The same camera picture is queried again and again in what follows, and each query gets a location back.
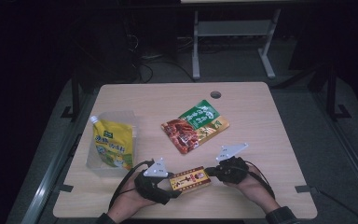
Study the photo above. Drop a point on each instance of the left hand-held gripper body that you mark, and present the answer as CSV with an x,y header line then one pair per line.
x,y
150,186

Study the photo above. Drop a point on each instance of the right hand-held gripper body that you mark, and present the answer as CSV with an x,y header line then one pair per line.
x,y
231,169

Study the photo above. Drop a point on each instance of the black metal stand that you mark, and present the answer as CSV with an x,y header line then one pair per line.
x,y
332,90
75,93

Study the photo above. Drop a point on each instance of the red and green sauce packet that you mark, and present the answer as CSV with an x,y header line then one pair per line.
x,y
192,130

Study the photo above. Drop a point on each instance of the aluminium floor rail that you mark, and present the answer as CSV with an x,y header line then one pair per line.
x,y
348,146
48,177

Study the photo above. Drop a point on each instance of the small red gold packet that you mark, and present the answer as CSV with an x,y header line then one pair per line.
x,y
189,181

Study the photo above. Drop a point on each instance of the person's right hand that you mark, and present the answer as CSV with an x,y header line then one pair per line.
x,y
254,189

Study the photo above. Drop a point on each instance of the clear plastic container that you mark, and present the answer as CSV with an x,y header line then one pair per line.
x,y
130,124

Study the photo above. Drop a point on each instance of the grey table bracket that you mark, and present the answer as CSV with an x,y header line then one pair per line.
x,y
64,188
306,189

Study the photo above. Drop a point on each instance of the white metal table frame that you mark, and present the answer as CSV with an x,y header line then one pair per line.
x,y
233,28

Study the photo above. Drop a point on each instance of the yellow green spout pouch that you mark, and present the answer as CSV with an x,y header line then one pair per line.
x,y
113,143

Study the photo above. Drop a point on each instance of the person's left hand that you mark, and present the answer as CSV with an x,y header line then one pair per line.
x,y
127,202

